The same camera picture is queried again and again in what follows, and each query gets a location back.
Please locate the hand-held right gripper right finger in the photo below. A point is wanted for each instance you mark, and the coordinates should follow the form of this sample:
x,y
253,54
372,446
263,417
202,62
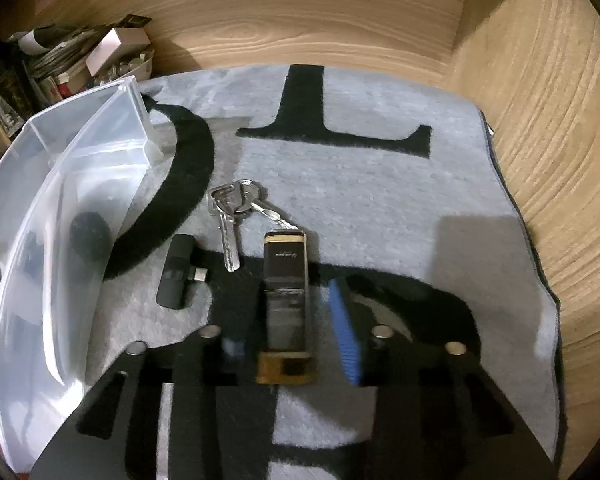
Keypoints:
x,y
345,330

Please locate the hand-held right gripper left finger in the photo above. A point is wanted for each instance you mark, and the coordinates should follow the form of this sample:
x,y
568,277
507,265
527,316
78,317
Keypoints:
x,y
232,349

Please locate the black usb receiver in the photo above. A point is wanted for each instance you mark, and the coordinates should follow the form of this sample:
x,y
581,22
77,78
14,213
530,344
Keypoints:
x,y
172,280

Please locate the bunch of silver keys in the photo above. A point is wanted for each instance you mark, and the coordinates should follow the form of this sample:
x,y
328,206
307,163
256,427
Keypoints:
x,y
228,240

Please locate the black round foam object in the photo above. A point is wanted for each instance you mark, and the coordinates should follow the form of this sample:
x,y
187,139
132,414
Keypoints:
x,y
90,235

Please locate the clear plastic storage box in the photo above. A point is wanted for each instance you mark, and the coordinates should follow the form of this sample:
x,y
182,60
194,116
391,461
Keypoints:
x,y
40,310

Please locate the grey mat with black letters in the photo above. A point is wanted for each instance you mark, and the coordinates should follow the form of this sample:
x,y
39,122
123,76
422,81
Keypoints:
x,y
380,185

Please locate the small white cardboard box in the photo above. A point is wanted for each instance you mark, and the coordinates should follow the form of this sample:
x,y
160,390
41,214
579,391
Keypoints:
x,y
117,45

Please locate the stack of books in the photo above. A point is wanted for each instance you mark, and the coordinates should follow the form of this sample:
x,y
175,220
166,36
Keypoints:
x,y
55,60

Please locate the dark brown packet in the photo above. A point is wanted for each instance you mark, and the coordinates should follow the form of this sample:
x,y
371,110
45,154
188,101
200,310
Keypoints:
x,y
132,21

